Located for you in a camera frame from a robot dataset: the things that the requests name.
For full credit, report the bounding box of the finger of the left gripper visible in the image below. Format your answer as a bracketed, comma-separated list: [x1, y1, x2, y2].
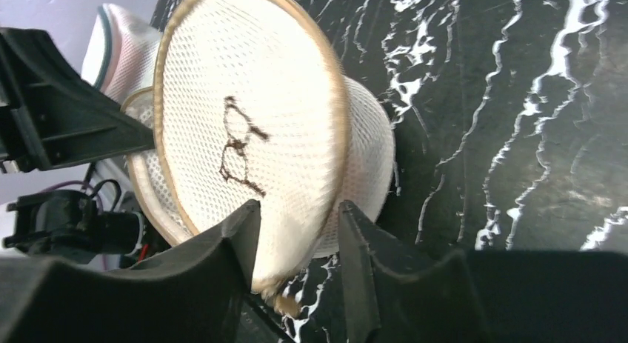
[1, 27, 154, 173]

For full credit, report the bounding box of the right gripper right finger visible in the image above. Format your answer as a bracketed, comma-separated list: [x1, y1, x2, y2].
[338, 201, 627, 342]

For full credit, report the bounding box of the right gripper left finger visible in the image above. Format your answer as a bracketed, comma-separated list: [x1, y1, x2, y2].
[1, 200, 261, 342]

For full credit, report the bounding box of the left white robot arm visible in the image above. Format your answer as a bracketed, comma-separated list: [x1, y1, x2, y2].
[1, 27, 154, 264]

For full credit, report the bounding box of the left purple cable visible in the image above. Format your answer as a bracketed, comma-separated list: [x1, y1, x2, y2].
[41, 179, 107, 214]

